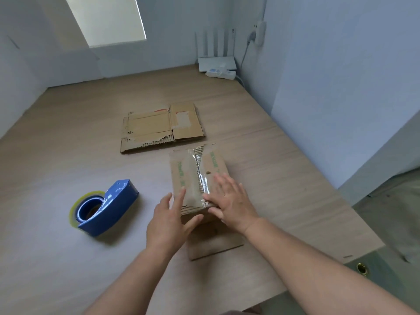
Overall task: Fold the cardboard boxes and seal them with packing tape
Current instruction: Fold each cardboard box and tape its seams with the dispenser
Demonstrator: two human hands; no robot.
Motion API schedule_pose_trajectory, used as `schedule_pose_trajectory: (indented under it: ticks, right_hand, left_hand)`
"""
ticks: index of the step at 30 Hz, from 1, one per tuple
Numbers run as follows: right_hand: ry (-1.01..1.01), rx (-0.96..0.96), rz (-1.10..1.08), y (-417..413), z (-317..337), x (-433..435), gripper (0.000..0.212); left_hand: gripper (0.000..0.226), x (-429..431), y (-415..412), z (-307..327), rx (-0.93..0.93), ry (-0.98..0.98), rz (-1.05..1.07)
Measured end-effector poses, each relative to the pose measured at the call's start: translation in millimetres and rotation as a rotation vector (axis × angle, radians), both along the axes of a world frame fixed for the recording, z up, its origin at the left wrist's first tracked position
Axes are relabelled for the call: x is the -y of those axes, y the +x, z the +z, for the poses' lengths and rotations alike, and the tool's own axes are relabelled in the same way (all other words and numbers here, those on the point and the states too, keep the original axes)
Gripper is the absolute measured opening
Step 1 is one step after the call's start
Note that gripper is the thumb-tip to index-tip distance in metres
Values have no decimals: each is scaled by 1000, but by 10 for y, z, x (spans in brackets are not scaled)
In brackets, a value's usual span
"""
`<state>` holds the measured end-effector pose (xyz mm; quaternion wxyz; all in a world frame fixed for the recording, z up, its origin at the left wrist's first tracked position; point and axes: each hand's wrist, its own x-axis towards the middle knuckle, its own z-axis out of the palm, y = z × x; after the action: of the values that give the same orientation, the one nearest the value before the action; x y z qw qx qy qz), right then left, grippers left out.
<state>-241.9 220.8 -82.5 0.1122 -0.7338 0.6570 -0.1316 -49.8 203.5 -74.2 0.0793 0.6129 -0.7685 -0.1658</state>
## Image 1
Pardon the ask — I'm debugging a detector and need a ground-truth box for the person's left hand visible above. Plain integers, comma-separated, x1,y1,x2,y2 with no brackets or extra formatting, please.
145,186,205,257

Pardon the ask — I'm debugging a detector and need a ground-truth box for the person's right hand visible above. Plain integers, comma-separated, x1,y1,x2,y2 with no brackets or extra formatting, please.
202,172,262,236

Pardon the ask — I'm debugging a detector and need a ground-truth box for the blue tape dispenser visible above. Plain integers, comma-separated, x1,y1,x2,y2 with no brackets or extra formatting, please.
76,178,140,238

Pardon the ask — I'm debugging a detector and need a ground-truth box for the large torn cardboard box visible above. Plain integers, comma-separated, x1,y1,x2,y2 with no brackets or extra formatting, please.
168,143,245,262

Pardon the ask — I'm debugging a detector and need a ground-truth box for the peeled-surface cardboard box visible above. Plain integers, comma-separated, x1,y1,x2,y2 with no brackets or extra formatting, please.
119,102,207,154

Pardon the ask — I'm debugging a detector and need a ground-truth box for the clear yellowish tape roll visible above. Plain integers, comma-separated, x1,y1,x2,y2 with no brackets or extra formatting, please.
68,190,106,229

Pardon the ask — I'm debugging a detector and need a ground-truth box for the person's right forearm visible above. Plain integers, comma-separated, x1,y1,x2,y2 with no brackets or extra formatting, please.
244,218,418,315

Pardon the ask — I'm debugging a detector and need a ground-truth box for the person's left forearm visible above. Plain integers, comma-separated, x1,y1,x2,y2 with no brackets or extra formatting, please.
84,246,174,315

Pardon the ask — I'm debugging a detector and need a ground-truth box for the white power strip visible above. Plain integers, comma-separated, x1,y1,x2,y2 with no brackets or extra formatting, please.
205,66,237,81

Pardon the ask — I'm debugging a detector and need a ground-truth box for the white router with antennas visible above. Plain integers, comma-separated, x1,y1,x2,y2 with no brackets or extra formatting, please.
194,27,238,73

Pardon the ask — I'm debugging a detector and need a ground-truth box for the white foam partition board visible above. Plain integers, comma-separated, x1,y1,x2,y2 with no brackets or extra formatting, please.
0,32,49,139

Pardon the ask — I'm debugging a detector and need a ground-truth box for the bright window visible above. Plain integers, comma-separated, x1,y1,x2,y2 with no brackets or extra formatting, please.
63,0,147,49

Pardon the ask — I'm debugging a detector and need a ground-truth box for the grey power cable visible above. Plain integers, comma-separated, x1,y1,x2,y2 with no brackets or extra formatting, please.
236,30,258,88

